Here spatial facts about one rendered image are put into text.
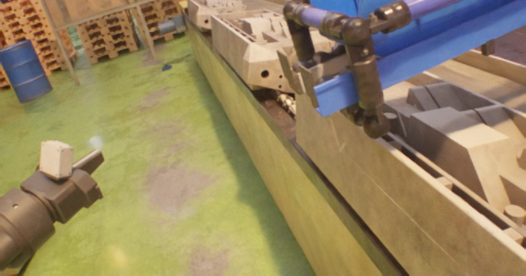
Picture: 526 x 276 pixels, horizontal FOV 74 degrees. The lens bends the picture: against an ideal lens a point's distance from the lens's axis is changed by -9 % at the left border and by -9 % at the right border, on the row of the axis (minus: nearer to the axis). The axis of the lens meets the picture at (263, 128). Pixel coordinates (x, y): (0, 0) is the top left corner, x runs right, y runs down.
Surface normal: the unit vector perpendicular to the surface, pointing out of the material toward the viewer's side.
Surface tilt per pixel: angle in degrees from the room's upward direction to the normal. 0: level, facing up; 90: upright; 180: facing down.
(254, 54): 38
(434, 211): 80
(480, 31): 90
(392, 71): 90
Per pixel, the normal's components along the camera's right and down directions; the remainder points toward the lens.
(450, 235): -0.96, 0.17
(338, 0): 0.27, 0.36
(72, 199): 0.91, 0.20
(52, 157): -0.39, 0.05
